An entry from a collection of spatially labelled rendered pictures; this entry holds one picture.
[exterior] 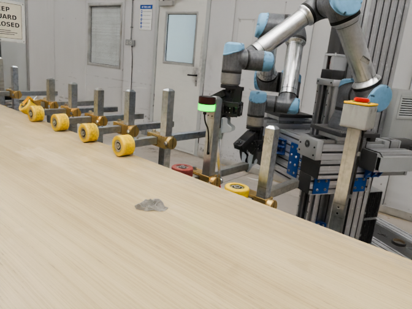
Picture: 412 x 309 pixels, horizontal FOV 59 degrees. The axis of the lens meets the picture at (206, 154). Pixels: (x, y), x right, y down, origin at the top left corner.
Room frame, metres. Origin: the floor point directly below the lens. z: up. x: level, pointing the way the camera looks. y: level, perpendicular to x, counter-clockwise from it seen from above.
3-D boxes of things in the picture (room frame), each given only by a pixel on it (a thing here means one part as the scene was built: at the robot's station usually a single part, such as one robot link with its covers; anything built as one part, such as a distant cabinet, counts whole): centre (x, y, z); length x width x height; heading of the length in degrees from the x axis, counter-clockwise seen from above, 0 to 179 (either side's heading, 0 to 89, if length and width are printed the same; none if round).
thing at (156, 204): (0.91, 0.13, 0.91); 0.09 x 0.07 x 0.02; 107
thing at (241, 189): (1.12, -0.11, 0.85); 0.08 x 0.08 x 0.11
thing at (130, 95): (1.66, 0.37, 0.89); 0.04 x 0.04 x 0.48; 50
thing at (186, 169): (1.28, 0.08, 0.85); 0.08 x 0.08 x 0.11
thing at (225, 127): (1.39, -0.06, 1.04); 0.06 x 0.03 x 0.09; 70
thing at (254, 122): (1.62, -0.20, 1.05); 0.08 x 0.08 x 0.05
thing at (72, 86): (1.98, 0.75, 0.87); 0.04 x 0.04 x 0.48; 50
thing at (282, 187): (1.27, -0.24, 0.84); 0.44 x 0.03 x 0.04; 140
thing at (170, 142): (1.51, 0.19, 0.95); 0.14 x 0.06 x 0.05; 50
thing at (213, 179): (1.35, 0.00, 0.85); 0.14 x 0.06 x 0.05; 50
